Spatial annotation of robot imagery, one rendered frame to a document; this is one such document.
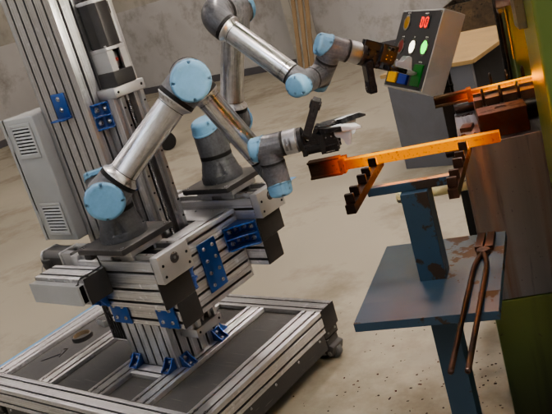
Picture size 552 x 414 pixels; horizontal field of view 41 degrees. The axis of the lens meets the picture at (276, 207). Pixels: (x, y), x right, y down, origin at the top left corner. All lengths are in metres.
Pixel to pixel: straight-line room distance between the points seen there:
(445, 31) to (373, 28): 8.81
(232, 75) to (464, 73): 2.34
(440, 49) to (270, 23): 9.89
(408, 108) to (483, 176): 3.00
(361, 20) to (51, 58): 9.11
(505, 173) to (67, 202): 1.52
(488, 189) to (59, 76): 1.41
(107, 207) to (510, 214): 1.10
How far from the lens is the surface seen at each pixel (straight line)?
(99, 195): 2.14
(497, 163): 1.96
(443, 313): 1.55
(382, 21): 11.23
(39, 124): 2.68
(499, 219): 2.01
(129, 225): 2.31
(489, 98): 2.07
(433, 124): 4.91
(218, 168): 2.63
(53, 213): 2.78
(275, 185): 2.21
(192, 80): 2.10
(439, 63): 2.52
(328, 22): 11.70
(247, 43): 2.43
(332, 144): 2.15
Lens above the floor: 1.44
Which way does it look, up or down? 17 degrees down
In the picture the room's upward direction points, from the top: 16 degrees counter-clockwise
